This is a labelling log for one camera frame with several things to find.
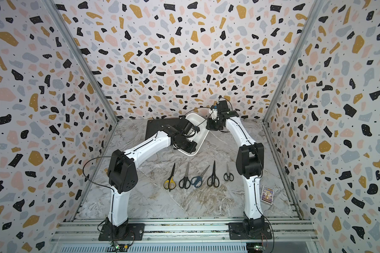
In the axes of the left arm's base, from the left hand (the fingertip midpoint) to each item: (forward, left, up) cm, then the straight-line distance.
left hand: (197, 148), depth 89 cm
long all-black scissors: (-13, -9, -13) cm, 21 cm away
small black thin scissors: (-10, -18, -14) cm, 25 cm away
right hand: (+16, -6, +2) cm, 17 cm away
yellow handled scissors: (-15, +15, -13) cm, 25 cm away
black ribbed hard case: (+30, +30, -12) cm, 44 cm away
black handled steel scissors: (-14, +7, -14) cm, 21 cm away
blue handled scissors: (-13, 0, -14) cm, 19 cm away
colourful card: (-22, -37, -11) cm, 45 cm away
